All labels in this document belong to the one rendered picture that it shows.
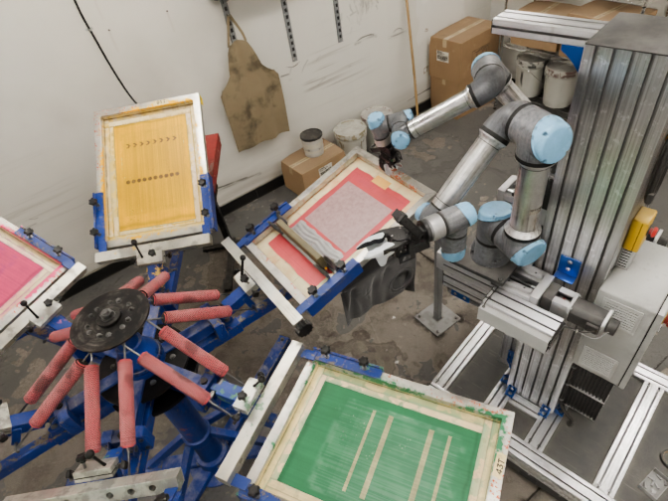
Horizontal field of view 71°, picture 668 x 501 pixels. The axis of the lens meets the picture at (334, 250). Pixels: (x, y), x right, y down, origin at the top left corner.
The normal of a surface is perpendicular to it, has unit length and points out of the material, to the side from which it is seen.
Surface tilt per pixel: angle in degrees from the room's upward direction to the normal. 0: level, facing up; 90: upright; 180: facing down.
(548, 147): 82
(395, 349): 0
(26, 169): 90
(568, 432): 0
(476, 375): 0
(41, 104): 90
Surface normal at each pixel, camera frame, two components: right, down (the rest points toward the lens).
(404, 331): -0.14, -0.71
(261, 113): 0.11, 0.68
